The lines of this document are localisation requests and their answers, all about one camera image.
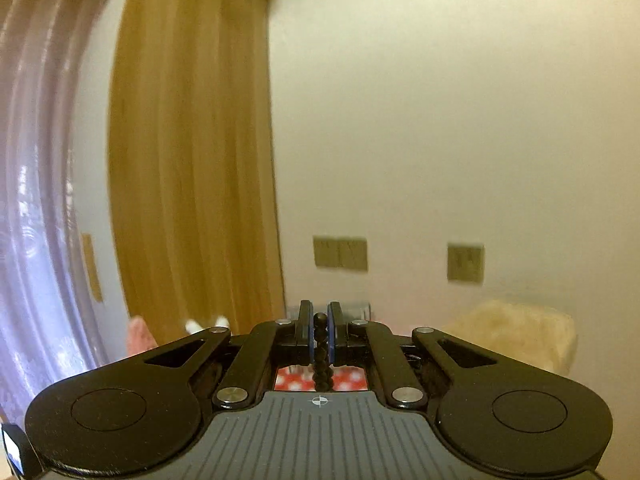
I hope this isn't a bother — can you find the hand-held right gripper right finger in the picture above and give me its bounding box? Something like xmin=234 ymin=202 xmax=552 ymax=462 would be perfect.
xmin=327 ymin=301 xmax=507 ymax=408

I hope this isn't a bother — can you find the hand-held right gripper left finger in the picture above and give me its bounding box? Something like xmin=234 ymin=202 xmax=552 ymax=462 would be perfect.
xmin=140 ymin=300 xmax=315 ymax=410

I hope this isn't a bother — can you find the dark beaded necklace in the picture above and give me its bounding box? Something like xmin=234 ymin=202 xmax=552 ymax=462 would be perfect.
xmin=311 ymin=312 xmax=335 ymax=392

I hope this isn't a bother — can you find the white bunny plush toy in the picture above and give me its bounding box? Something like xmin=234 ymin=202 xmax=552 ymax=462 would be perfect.
xmin=184 ymin=315 xmax=231 ymax=336

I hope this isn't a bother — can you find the pink starfish plush toy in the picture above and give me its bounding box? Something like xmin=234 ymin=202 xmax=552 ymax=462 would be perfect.
xmin=126 ymin=316 xmax=159 ymax=359

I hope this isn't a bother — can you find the cream fluffy cushion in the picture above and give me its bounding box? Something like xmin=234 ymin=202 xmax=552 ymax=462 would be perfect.
xmin=440 ymin=300 xmax=579 ymax=377

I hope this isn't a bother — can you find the yellow-brown curtain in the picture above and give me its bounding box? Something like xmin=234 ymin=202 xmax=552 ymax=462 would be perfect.
xmin=107 ymin=0 xmax=287 ymax=349

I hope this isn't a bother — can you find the golden curtain tieback hook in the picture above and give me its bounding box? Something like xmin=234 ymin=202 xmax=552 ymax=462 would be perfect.
xmin=80 ymin=232 xmax=105 ymax=304

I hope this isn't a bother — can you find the white sheer curtain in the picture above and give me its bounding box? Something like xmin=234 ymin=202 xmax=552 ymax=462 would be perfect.
xmin=0 ymin=0 xmax=132 ymax=426

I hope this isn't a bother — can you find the clear picture frame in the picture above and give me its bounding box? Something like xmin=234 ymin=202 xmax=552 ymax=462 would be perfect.
xmin=286 ymin=300 xmax=374 ymax=322

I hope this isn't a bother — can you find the double wall switch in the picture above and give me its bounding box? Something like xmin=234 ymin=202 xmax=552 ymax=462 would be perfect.
xmin=312 ymin=236 xmax=369 ymax=272

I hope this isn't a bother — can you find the single wall switch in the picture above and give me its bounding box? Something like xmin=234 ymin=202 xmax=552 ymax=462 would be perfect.
xmin=446 ymin=242 xmax=485 ymax=284

